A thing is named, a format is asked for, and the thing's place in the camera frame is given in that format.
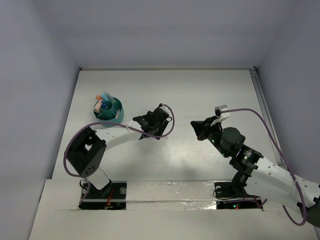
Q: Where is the blue cap spray bottle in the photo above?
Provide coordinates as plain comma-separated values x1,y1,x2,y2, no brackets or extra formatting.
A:
101,100,109,110

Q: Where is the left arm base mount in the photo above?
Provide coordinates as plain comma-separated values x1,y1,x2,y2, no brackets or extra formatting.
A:
78,179,127,210

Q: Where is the orange red pen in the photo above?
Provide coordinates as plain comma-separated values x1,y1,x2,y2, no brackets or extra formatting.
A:
115,108,121,119

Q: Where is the blue highlighter marker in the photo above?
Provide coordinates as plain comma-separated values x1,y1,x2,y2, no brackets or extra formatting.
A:
100,93,111,102

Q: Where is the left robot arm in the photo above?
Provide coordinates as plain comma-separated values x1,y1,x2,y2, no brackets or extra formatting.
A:
63,103,175,198

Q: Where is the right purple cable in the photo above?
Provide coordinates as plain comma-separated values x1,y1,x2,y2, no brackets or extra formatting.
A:
219,108,308,227

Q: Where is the metal side rail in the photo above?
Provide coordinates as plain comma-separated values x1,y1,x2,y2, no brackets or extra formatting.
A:
249,67,288,170

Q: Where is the purple cable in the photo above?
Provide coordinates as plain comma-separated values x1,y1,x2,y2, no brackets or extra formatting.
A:
219,108,308,227
63,104,176,201

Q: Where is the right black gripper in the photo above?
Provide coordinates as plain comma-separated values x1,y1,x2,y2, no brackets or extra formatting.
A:
191,115,229,158

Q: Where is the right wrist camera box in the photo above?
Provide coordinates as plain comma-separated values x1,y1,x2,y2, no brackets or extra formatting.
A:
210,105,230,127

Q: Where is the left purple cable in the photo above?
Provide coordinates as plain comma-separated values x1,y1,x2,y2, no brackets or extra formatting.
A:
63,104,176,201

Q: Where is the white foil front panel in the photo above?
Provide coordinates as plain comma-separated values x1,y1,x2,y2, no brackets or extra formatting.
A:
125,180,217,211

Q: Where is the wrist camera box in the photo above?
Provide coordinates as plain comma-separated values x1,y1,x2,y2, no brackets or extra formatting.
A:
210,105,230,127
159,103,171,116

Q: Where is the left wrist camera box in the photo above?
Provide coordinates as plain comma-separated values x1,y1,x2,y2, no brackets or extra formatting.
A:
159,103,171,116

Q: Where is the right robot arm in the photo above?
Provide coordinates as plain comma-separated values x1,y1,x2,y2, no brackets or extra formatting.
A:
190,116,320,227

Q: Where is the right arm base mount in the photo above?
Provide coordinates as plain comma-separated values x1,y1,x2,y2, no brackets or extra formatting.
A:
212,181,263,210

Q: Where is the green round pen holder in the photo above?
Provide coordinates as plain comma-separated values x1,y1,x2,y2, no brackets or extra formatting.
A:
93,97,125,124

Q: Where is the pink pencil sharpener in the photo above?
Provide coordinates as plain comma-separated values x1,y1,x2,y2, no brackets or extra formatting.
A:
93,99,104,113

